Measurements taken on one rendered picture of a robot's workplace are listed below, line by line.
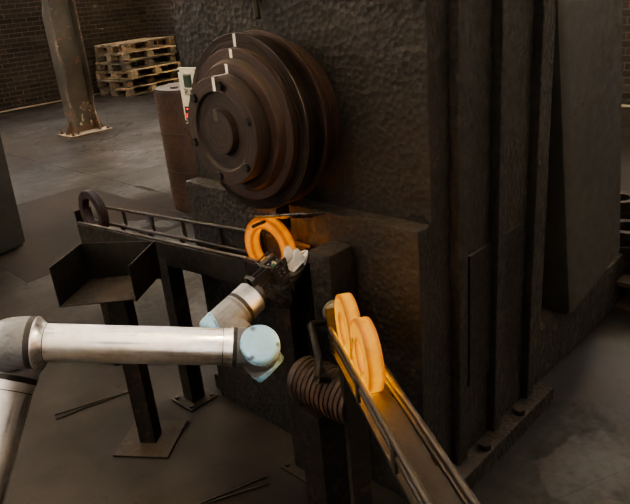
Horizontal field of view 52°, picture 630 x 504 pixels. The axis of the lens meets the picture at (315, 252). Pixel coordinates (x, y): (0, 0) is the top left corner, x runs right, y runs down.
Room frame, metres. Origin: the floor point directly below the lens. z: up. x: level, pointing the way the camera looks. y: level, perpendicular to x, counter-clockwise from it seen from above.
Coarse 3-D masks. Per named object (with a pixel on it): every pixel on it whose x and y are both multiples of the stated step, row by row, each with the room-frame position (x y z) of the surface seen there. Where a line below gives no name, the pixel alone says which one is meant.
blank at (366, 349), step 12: (360, 324) 1.15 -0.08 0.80; (372, 324) 1.14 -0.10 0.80; (360, 336) 1.13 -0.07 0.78; (372, 336) 1.12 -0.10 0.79; (360, 348) 1.19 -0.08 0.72; (372, 348) 1.10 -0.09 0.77; (360, 360) 1.18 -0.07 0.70; (372, 360) 1.09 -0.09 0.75; (360, 372) 1.15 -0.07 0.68; (372, 372) 1.08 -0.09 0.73; (384, 372) 1.08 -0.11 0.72; (372, 384) 1.08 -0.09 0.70
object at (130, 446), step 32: (64, 256) 1.92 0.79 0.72; (96, 256) 2.02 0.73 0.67; (128, 256) 2.00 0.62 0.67; (64, 288) 1.88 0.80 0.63; (96, 288) 1.93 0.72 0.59; (128, 288) 1.88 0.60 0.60; (128, 320) 1.87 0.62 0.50; (128, 384) 1.88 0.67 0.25; (128, 448) 1.85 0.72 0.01; (160, 448) 1.84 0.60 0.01
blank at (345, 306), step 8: (336, 296) 1.34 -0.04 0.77; (344, 296) 1.31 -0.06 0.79; (352, 296) 1.31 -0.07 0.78; (336, 304) 1.35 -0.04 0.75; (344, 304) 1.28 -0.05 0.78; (352, 304) 1.28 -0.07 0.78; (336, 312) 1.36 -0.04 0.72; (344, 312) 1.27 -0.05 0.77; (352, 312) 1.26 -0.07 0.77; (336, 320) 1.37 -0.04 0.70; (344, 320) 1.27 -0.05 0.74; (344, 328) 1.34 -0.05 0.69; (344, 336) 1.32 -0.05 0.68; (344, 344) 1.30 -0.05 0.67; (352, 360) 1.26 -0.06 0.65
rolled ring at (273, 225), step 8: (248, 224) 1.78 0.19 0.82; (264, 224) 1.73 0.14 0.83; (272, 224) 1.71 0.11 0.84; (280, 224) 1.71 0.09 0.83; (248, 232) 1.78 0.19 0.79; (256, 232) 1.77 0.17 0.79; (272, 232) 1.71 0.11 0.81; (280, 232) 1.69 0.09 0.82; (288, 232) 1.70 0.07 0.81; (248, 240) 1.79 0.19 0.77; (256, 240) 1.79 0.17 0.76; (280, 240) 1.69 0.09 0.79; (288, 240) 1.68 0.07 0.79; (248, 248) 1.79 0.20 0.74; (256, 248) 1.79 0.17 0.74; (280, 248) 1.69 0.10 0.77; (256, 256) 1.77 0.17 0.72; (264, 256) 1.78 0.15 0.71
